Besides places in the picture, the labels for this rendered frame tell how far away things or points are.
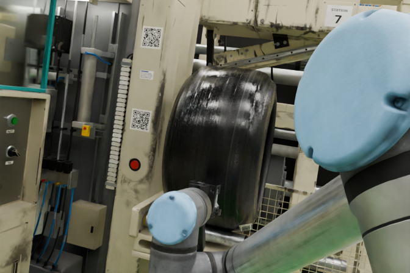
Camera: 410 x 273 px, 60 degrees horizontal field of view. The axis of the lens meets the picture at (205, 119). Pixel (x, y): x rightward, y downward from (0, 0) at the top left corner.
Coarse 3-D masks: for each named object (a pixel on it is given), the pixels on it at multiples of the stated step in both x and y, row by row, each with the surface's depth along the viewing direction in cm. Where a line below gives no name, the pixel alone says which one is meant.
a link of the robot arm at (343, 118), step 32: (352, 32) 24; (384, 32) 22; (320, 64) 27; (352, 64) 24; (384, 64) 21; (320, 96) 26; (352, 96) 23; (384, 96) 20; (320, 128) 25; (352, 128) 22; (384, 128) 20; (320, 160) 24; (352, 160) 22; (384, 160) 21; (352, 192) 24; (384, 192) 21; (384, 224) 21; (384, 256) 21
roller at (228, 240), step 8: (144, 224) 117; (208, 232) 112; (216, 232) 111; (224, 232) 111; (232, 232) 112; (208, 240) 112; (216, 240) 111; (224, 240) 110; (232, 240) 109; (240, 240) 109
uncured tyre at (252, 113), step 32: (192, 96) 105; (224, 96) 103; (256, 96) 103; (192, 128) 101; (224, 128) 99; (256, 128) 100; (192, 160) 100; (224, 160) 98; (256, 160) 99; (224, 192) 99; (256, 192) 105; (224, 224) 108
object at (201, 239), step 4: (204, 224) 86; (200, 228) 84; (204, 228) 86; (200, 232) 84; (204, 232) 86; (200, 236) 85; (204, 236) 87; (200, 240) 85; (204, 240) 87; (200, 244) 86; (204, 244) 88; (200, 248) 87
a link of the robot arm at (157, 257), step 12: (156, 252) 66; (168, 252) 65; (180, 252) 66; (192, 252) 67; (204, 252) 72; (156, 264) 66; (168, 264) 65; (180, 264) 65; (192, 264) 67; (204, 264) 69
